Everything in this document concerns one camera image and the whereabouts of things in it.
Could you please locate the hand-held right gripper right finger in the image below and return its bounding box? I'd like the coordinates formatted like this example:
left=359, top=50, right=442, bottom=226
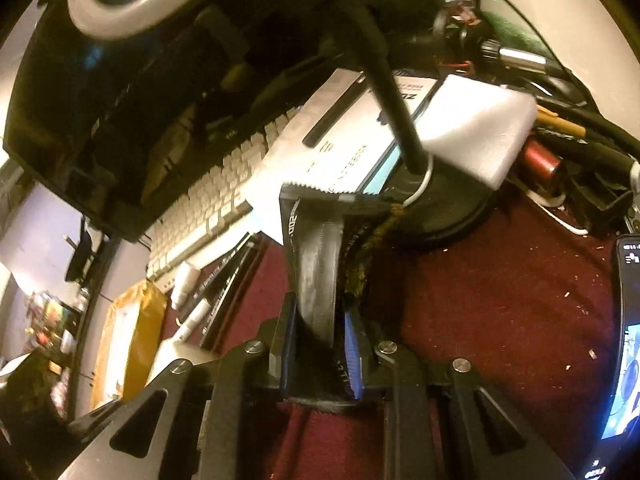
left=345, top=305, right=576, bottom=480

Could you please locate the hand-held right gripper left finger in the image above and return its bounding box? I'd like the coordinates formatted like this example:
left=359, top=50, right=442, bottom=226
left=60, top=292, right=306, bottom=480

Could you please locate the black foil packet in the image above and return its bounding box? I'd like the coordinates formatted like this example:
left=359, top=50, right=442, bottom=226
left=279, top=182, right=401, bottom=413

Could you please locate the yellow paper box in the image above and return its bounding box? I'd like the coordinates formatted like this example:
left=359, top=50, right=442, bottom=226
left=90, top=280, right=168, bottom=411

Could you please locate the black marker pen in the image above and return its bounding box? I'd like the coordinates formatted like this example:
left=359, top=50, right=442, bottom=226
left=176, top=234, right=251, bottom=343
left=199, top=247, right=260, bottom=351

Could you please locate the small white dropper bottle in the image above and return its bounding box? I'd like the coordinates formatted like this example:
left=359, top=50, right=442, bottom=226
left=170, top=260, right=202, bottom=311

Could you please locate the beige computer keyboard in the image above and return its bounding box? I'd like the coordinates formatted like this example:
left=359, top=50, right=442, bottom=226
left=146, top=105, right=306, bottom=291

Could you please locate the round black stand base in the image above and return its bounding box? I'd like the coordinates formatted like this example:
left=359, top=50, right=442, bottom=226
left=385, top=160, right=496, bottom=251

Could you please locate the blue book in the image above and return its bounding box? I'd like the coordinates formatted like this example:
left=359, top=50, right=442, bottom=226
left=362, top=147, right=403, bottom=197

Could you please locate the grey paper notebook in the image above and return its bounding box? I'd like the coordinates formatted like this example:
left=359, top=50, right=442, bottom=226
left=245, top=67, right=446, bottom=246

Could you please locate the black stick-shaped gadget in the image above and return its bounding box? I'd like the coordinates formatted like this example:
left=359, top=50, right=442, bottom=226
left=302, top=75, right=366, bottom=150

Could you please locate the white foam block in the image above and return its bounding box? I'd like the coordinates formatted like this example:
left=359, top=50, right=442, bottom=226
left=410, top=74, right=538, bottom=191

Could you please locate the black stand pole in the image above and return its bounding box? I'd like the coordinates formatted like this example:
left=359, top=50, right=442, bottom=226
left=330, top=0, right=433, bottom=176

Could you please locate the red cylinder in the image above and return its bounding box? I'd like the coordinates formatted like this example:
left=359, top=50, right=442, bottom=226
left=522, top=137, right=568, bottom=196

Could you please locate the black smartphone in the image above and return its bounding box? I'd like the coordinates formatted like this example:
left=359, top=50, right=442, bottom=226
left=582, top=234, right=640, bottom=480

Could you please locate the black computer monitor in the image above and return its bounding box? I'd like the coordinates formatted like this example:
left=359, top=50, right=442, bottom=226
left=2, top=0, right=351, bottom=241

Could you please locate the black plastic holder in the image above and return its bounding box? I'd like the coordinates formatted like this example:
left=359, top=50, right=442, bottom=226
left=570, top=165, right=636, bottom=236

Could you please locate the yellow pencil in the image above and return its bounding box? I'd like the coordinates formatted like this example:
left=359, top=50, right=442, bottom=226
left=537, top=107, right=587, bottom=137

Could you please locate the black stand joint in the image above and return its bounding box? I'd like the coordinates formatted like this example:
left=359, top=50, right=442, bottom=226
left=432, top=2, right=551, bottom=78

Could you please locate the white cable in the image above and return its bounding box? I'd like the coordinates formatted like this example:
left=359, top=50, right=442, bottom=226
left=397, top=157, right=436, bottom=208

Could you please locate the thick black cable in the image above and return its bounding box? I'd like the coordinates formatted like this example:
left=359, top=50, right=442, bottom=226
left=537, top=102, right=640, bottom=173

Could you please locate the white ring light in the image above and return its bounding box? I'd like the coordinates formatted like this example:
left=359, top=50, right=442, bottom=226
left=67, top=0, right=241, bottom=41

